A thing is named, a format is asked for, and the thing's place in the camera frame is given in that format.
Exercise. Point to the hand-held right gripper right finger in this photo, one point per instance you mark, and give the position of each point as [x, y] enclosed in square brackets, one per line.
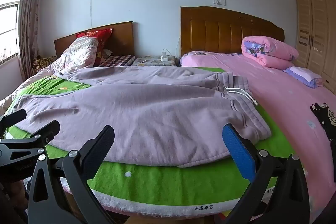
[240, 153]

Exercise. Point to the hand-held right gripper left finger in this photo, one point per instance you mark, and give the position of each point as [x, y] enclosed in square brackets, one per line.
[101, 144]

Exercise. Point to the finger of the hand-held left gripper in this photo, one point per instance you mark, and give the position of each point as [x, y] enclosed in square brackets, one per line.
[44, 132]
[11, 119]

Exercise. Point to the lilac pants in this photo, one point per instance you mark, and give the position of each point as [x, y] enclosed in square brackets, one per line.
[147, 113]

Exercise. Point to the green cloth with white border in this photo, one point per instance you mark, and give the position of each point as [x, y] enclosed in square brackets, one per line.
[147, 183]

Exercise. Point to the brown yellow patterned blanket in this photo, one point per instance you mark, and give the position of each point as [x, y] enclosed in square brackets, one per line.
[43, 62]

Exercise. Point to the checked pillow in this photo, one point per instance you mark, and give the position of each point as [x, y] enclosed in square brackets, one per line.
[118, 60]

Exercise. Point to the white pink floral quilt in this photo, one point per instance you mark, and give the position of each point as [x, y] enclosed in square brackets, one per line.
[78, 53]

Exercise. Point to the window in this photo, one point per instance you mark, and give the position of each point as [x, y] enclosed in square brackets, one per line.
[9, 24]

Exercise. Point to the nightstand with printed cover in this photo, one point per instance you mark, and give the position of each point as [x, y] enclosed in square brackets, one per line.
[149, 61]

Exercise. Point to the brown red curtain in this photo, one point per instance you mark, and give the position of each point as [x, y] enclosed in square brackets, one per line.
[30, 22]

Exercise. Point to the purple pillow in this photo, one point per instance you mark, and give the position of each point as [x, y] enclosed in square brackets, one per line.
[307, 77]

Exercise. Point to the folded pink quilt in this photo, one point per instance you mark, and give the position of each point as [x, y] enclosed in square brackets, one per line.
[270, 52]

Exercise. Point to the red patterned pillow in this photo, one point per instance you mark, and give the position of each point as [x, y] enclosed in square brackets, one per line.
[98, 37]

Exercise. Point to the white charger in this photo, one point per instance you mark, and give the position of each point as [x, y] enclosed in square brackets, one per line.
[165, 57]

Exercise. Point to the small wooden headboard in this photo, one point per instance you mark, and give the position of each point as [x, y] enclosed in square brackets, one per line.
[122, 36]

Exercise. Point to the wooden nightstand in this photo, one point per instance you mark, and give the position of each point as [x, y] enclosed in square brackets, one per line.
[218, 32]

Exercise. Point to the light wooden wardrobe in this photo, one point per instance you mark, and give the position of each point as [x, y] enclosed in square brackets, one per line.
[315, 37]

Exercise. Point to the white wall socket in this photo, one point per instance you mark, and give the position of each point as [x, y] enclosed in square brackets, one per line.
[219, 1]

